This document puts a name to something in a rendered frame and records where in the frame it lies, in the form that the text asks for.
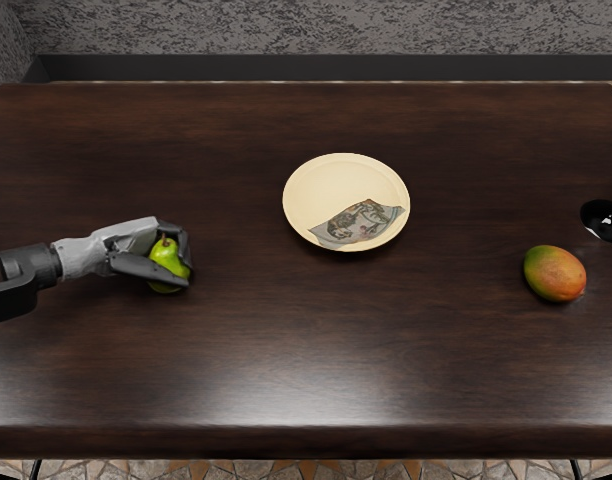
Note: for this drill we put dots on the green pear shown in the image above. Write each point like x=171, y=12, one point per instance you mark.
x=167, y=257

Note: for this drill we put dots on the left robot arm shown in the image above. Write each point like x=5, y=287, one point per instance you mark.
x=21, y=277

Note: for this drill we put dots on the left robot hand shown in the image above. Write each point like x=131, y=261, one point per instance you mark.
x=86, y=250

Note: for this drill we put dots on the cream plate with printed pattern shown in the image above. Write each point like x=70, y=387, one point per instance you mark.
x=336, y=190

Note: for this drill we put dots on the red-green mango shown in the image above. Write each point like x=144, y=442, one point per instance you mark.
x=554, y=273

